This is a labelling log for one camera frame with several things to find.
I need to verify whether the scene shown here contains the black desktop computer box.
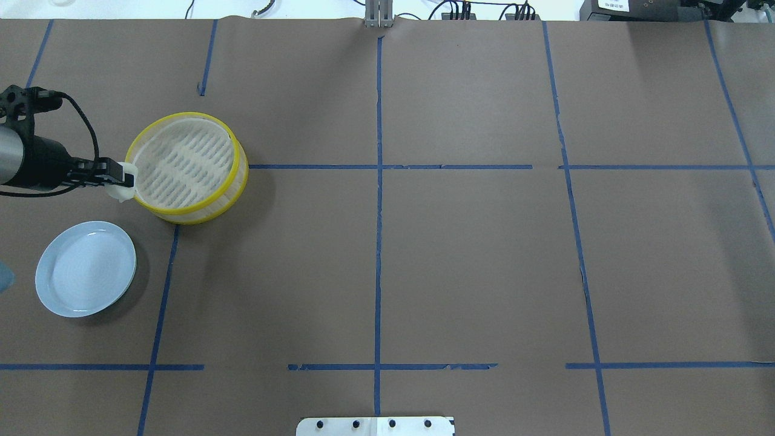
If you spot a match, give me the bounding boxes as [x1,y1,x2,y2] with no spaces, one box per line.
[579,0,775,24]

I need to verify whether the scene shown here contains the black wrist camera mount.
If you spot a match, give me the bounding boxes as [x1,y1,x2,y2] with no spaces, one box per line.
[1,85,63,127]

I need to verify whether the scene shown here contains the white steamed bun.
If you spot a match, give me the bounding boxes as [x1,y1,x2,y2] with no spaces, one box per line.
[105,161,139,202]

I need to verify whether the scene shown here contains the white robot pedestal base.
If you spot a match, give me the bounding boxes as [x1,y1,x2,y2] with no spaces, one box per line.
[295,416,456,435]

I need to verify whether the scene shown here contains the aluminium frame post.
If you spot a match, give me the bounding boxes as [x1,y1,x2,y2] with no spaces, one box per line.
[360,0,395,28]

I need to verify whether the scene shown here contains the orange black usb hub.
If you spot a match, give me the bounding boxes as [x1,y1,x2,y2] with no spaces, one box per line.
[432,1,476,21]

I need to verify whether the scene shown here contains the black camera cable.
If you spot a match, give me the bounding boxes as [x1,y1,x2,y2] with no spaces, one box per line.
[0,91,101,198]

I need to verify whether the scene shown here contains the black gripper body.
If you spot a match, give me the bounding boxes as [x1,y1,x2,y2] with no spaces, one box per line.
[22,135,81,191]

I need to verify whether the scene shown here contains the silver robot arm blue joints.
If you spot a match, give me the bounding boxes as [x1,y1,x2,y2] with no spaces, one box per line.
[1,126,24,292]

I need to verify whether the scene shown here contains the yellow bamboo steamer basket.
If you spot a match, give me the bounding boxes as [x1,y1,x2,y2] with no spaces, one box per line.
[125,111,249,225]

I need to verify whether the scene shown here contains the light blue plate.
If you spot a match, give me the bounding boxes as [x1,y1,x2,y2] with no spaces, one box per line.
[35,221,137,318]

